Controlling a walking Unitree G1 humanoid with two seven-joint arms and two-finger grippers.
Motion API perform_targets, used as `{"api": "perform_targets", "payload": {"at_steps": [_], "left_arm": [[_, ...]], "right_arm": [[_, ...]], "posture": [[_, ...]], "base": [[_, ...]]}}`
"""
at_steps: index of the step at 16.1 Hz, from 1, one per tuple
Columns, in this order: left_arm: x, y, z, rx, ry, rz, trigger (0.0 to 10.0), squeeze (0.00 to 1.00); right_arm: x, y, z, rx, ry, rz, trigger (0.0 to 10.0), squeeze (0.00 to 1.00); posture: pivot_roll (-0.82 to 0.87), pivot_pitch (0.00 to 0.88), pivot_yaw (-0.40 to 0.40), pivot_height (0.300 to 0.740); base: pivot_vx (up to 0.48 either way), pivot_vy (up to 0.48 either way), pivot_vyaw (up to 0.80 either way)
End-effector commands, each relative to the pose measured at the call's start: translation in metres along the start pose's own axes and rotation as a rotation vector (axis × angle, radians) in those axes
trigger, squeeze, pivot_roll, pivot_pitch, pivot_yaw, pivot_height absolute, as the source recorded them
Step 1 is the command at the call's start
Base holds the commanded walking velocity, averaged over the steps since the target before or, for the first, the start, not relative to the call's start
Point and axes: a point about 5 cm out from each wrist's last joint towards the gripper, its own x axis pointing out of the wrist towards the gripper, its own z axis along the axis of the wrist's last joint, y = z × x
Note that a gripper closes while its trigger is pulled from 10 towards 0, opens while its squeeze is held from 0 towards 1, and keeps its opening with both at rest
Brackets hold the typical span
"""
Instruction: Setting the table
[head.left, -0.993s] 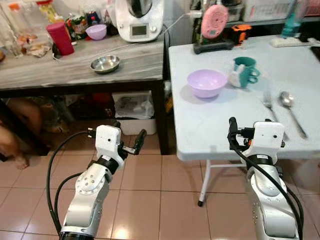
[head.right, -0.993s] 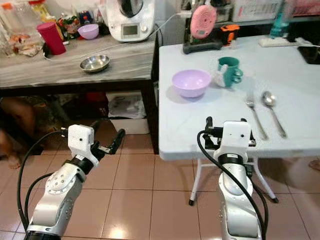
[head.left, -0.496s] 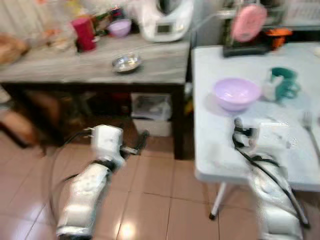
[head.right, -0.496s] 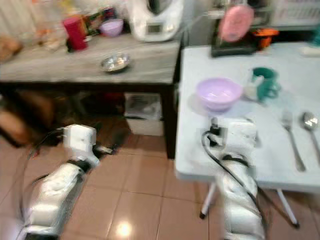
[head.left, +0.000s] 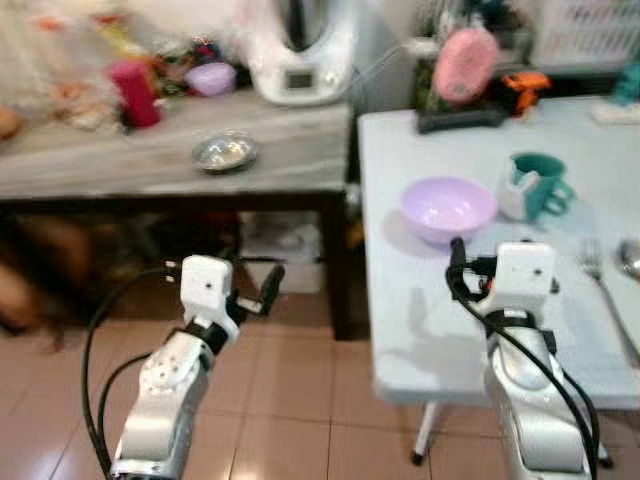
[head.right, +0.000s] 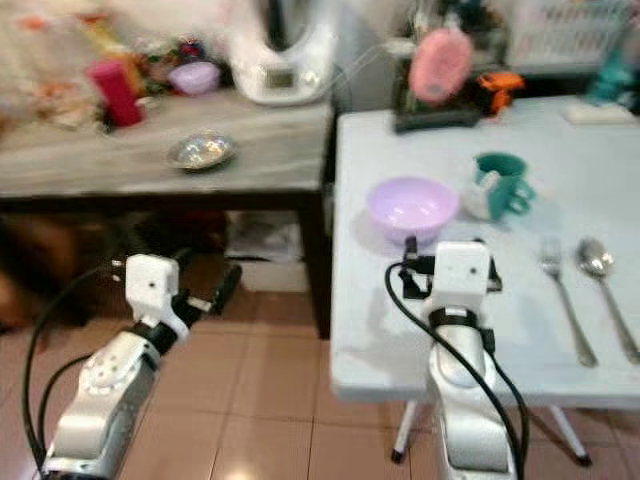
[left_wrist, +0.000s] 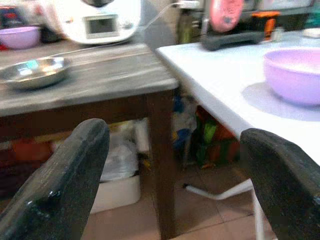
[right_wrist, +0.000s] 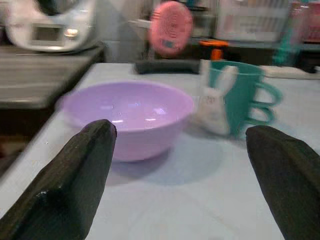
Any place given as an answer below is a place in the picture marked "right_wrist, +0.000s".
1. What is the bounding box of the orange plastic stand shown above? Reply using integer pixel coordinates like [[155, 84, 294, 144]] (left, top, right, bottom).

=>
[[199, 39, 230, 62]]

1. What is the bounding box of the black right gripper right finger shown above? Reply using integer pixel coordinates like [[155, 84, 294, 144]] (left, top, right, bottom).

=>
[[245, 124, 320, 240]]

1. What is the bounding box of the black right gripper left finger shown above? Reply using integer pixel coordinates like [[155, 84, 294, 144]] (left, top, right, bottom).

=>
[[0, 118, 118, 240]]

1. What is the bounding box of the white kitchen machine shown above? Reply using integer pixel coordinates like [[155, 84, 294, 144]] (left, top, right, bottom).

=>
[[4, 0, 98, 53]]

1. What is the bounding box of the purple plastic bowl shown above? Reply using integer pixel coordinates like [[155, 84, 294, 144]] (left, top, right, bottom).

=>
[[58, 80, 195, 163]]

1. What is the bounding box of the pink round disc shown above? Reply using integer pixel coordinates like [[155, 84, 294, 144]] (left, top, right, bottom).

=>
[[147, 1, 195, 57]]

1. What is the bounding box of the black rectangular tray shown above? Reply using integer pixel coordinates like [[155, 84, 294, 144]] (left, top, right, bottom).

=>
[[134, 59, 202, 75]]

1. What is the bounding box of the teal plastic rack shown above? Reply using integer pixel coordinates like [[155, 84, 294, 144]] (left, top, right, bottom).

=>
[[272, 24, 298, 66]]

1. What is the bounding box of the white rabbit-shaped pouch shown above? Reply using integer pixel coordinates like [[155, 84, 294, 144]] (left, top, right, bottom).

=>
[[192, 65, 240, 136]]

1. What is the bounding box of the pink plastic container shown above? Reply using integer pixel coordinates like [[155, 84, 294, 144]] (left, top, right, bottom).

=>
[[291, 1, 320, 43]]

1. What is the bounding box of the teal plastic mug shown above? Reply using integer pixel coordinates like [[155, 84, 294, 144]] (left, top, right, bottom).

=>
[[207, 60, 283, 137]]

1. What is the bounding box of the clear storage box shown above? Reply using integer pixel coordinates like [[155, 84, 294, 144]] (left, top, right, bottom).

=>
[[216, 0, 291, 43]]

